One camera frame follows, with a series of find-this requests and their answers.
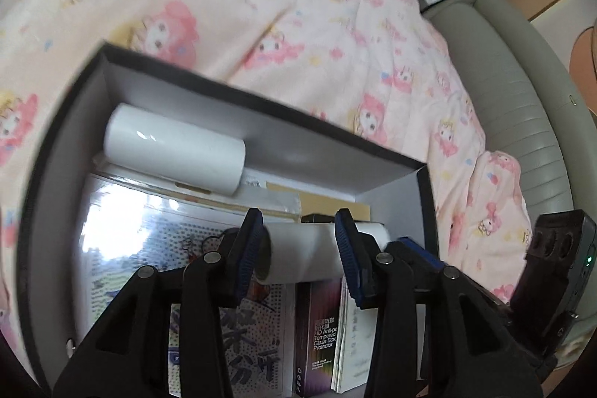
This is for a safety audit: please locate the white booklet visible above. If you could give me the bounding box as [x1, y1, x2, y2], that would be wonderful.
[333, 277, 378, 394]

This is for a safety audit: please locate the bead kit package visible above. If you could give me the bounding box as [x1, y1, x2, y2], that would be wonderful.
[81, 174, 301, 398]

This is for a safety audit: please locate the grey-green bed headboard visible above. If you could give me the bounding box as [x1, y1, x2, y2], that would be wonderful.
[422, 0, 597, 361]

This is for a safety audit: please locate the black screen protector packet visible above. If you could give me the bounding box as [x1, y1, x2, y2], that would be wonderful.
[293, 214, 345, 396]

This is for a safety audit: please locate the slim white paper roll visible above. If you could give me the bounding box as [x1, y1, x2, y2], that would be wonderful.
[254, 222, 390, 286]

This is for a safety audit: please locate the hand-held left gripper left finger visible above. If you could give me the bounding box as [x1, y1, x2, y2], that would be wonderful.
[52, 208, 266, 398]

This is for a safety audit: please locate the black cardboard box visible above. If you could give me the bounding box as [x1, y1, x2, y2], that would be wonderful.
[16, 41, 439, 398]

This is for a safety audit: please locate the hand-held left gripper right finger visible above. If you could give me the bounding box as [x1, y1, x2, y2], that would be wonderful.
[335, 208, 544, 398]

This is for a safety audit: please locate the wide white paper roll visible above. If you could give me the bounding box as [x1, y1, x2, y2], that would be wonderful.
[103, 103, 246, 197]

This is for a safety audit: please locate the pink printed blanket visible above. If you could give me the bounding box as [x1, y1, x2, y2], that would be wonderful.
[0, 0, 535, 380]

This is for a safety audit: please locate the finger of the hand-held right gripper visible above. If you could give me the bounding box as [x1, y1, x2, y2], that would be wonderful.
[396, 237, 516, 326]

